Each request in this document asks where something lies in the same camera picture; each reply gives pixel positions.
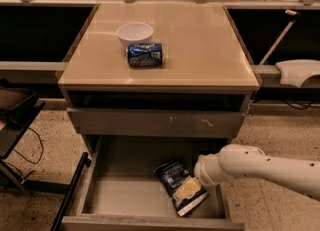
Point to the blue soda can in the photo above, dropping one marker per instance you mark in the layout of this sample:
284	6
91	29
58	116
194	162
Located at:
145	55

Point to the blue chip bag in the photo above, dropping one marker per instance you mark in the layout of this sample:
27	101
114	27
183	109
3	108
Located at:
172	174

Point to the open middle drawer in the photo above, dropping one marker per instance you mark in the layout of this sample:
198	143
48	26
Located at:
120	191

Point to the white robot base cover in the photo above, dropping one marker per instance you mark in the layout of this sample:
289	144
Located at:
296	72

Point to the grey drawer cabinet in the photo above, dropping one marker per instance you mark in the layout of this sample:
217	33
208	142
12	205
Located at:
204	66

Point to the white bowl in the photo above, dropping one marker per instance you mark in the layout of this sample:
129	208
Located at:
132	33

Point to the closed upper drawer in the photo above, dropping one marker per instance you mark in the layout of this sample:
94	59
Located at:
160	123

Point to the black cart at left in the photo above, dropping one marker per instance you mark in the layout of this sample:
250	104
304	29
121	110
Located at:
43	166

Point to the white rod with cap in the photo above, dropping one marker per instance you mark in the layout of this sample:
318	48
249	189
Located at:
294	16

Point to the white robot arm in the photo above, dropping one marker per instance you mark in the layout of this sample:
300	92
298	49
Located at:
241	161

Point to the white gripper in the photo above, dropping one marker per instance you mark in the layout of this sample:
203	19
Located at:
201	171

